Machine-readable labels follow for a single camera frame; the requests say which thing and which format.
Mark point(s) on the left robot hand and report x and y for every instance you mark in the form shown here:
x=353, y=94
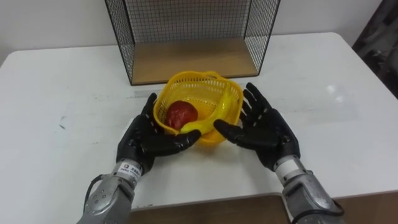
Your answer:
x=140, y=137

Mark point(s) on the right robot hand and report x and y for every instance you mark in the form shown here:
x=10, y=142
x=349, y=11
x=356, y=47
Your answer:
x=267, y=130

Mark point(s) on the yellow plastic basket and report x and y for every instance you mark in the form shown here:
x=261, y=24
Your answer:
x=202, y=99

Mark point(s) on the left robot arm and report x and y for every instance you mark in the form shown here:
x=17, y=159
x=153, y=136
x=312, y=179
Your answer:
x=112, y=193

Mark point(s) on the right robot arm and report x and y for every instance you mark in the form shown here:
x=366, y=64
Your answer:
x=304, y=193

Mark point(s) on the red apple soft toy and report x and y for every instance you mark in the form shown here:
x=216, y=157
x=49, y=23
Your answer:
x=181, y=114

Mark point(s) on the yellow banana soft toy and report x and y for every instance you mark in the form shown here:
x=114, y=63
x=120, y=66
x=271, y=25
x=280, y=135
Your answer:
x=214, y=116

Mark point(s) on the white table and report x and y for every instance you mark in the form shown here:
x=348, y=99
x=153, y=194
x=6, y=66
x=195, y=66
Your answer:
x=62, y=124

